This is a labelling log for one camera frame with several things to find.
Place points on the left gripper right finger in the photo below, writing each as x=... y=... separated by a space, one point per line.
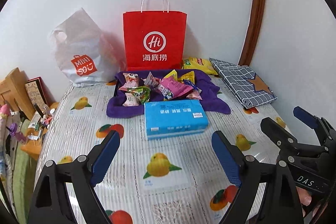
x=280 y=201

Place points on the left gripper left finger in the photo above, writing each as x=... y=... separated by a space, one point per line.
x=51 y=203

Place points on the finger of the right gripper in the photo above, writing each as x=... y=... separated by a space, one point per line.
x=283 y=139
x=322 y=128

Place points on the pink candy packet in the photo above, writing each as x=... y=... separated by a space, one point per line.
x=194 y=95

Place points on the yellow triangular snack packet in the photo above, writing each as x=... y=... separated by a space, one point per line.
x=189 y=76

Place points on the magenta snack bag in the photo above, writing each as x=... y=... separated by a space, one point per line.
x=173 y=90

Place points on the light pink wafer packet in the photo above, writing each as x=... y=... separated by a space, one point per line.
x=131 y=100

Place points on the green rice cracker packet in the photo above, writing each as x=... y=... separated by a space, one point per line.
x=142 y=93

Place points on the pink Lotso bear snack bar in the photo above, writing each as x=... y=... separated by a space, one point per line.
x=151 y=81

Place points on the panda pink snack packet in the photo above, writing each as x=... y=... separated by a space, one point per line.
x=131 y=81

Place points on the blue snack packet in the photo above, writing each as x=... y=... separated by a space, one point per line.
x=190 y=83

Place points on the strawberry white snack packet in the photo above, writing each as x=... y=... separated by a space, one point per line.
x=172 y=74

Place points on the person's right hand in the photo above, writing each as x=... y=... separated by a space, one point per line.
x=306 y=199

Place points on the pink purple toy figures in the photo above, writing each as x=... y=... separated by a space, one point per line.
x=14 y=131

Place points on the fruit print tablecloth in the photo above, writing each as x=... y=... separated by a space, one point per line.
x=171 y=180

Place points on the patterned framed box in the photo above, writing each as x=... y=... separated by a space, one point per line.
x=38 y=93

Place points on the purple towel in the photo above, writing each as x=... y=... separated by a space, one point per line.
x=209 y=102

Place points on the yellow chips bag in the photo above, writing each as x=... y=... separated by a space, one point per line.
x=203 y=65

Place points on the blue tissue pack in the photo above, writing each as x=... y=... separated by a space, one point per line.
x=167 y=119

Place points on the white Miniso plastic bag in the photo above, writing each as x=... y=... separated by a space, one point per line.
x=82 y=52

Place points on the red Hi paper bag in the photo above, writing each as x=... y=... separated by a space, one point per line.
x=154 y=39

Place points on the brown wooden door frame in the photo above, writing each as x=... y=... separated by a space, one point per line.
x=253 y=31

